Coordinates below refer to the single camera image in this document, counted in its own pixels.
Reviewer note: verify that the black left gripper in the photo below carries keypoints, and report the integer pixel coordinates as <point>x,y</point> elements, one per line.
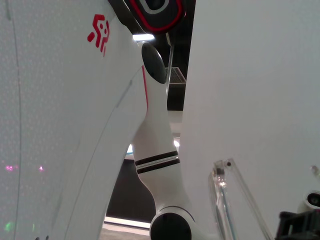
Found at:
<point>300,227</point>

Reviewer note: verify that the clear frame glasses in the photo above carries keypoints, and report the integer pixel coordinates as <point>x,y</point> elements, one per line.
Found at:
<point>220,180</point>

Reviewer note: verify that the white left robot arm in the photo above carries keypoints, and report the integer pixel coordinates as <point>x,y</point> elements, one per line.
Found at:
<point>155,130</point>

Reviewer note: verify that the grey ceiling vent grid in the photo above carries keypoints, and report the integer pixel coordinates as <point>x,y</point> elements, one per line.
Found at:
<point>177,75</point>

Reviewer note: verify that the bright ceiling light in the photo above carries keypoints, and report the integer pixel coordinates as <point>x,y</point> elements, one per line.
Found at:
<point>143,37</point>

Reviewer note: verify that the black red-ringed robot head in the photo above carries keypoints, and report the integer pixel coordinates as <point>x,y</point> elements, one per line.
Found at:
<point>172,15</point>

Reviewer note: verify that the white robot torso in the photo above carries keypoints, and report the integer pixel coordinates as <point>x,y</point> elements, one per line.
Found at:
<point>62,100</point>

